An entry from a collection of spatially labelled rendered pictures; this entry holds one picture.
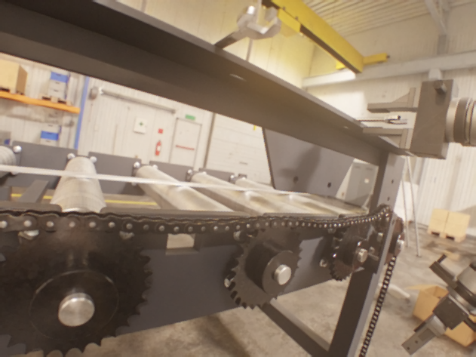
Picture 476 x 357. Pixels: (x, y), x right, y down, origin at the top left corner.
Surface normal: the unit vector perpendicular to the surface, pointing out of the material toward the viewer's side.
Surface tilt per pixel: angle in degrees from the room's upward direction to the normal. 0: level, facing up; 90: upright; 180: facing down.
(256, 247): 90
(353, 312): 90
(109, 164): 90
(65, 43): 90
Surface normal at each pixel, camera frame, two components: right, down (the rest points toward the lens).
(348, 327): -0.79, -0.11
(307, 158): 0.58, 0.17
